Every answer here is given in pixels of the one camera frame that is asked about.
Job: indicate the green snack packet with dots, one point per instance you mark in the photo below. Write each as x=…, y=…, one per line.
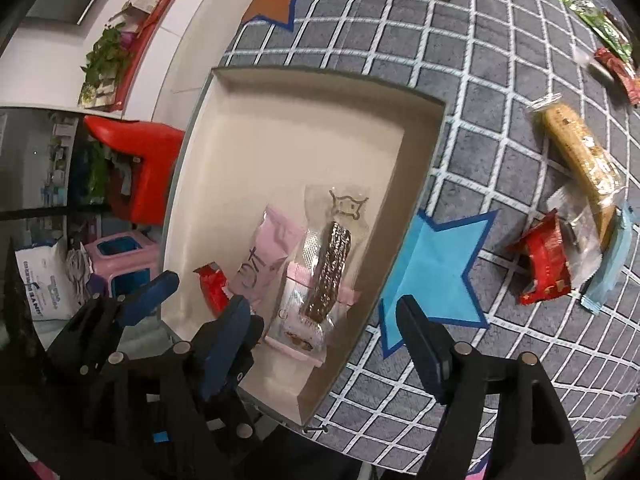
x=592, y=12

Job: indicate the pink snack packet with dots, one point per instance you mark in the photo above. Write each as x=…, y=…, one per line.
x=265, y=250

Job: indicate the clear packet with dark snack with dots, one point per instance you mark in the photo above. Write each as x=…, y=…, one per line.
x=581, y=242

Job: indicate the grey grid mat with stars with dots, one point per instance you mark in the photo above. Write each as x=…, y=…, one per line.
x=480, y=85

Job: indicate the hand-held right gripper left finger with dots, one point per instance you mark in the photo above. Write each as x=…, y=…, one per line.
x=224, y=345

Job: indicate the clear packet with brown bar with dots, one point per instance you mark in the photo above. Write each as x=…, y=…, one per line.
x=327, y=270

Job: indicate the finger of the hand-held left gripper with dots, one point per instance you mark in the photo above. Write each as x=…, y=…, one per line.
x=22, y=310
x=150, y=296

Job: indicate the red gold snack packet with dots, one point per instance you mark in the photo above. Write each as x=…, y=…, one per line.
x=545, y=265

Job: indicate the green potted plant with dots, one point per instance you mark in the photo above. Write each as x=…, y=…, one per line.
x=105, y=57

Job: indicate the clear packet with yellow bread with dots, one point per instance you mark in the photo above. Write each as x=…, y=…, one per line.
x=575, y=152

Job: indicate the pink white pastry packet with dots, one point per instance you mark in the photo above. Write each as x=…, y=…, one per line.
x=295, y=334

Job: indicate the white counter with red trim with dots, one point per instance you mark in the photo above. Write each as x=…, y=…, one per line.
x=192, y=25

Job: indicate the white wet wipes pack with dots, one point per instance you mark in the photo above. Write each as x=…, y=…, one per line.
x=45, y=285

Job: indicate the dark red snack packet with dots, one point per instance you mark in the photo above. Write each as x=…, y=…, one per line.
x=620, y=74

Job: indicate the red plastic chair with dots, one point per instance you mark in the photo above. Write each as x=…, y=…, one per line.
x=150, y=160

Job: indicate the light blue snack packet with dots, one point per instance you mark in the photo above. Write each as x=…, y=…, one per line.
x=610, y=265

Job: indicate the pink plastic stool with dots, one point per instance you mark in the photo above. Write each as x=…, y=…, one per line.
x=100, y=251

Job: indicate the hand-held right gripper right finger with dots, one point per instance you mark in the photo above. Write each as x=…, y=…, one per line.
x=422, y=345

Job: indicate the dark glass cabinet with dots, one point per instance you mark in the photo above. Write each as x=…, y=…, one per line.
x=30, y=160

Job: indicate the small red snack packet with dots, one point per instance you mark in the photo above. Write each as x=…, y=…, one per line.
x=212, y=290

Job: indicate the beige cardboard box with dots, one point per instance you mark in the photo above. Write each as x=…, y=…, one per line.
x=280, y=150

